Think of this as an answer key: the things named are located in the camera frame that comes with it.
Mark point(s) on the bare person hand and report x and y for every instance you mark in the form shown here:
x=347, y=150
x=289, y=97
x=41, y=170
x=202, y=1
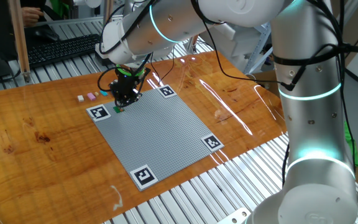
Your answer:
x=30, y=16

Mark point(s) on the black keyboard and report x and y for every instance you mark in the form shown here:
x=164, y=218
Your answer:
x=61, y=49

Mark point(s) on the wood pattern table mat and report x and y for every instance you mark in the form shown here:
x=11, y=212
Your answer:
x=42, y=155

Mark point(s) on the dark green garment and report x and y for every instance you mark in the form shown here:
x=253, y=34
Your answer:
x=59, y=7

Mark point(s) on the white Lego brick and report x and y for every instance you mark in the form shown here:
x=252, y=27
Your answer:
x=80, y=98

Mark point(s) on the cardboard box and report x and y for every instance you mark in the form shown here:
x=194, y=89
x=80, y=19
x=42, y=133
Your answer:
x=264, y=81

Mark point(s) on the grey Lego baseplate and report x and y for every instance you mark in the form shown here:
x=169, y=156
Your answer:
x=157, y=137

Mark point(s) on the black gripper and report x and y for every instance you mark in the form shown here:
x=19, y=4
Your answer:
x=126, y=88

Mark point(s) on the pink Lego brick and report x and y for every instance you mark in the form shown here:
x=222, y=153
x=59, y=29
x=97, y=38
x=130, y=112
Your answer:
x=91, y=96

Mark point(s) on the white foam blocks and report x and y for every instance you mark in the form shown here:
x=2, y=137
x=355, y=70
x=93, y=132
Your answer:
x=235, y=40

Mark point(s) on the metal mounting plate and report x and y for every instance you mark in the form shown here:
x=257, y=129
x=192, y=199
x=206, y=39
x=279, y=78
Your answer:
x=235, y=217

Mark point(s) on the bright green cloth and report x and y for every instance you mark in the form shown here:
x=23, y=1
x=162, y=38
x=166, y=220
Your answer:
x=351, y=146

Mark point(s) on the pale metal shelf rack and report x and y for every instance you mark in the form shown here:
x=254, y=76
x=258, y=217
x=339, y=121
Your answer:
x=258, y=49

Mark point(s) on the black computer mouse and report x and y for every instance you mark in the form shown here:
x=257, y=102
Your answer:
x=46, y=33

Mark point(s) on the black white fiducial marker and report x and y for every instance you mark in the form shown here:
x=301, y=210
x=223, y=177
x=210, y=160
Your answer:
x=167, y=91
x=144, y=176
x=99, y=112
x=212, y=142

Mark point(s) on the green square Lego plate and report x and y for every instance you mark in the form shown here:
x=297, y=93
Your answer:
x=116, y=109

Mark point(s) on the tan frame post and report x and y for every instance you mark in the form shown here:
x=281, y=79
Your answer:
x=19, y=37

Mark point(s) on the brown wooden cabinet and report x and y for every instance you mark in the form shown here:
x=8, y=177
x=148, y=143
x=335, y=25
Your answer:
x=356, y=25

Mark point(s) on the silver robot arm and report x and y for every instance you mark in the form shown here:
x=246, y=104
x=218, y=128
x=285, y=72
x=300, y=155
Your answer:
x=312, y=124

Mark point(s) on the silver metal post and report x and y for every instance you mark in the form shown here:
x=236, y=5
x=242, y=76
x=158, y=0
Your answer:
x=193, y=45
x=107, y=9

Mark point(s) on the cyan Lego plate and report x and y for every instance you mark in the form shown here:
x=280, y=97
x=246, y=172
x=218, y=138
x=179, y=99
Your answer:
x=103, y=92

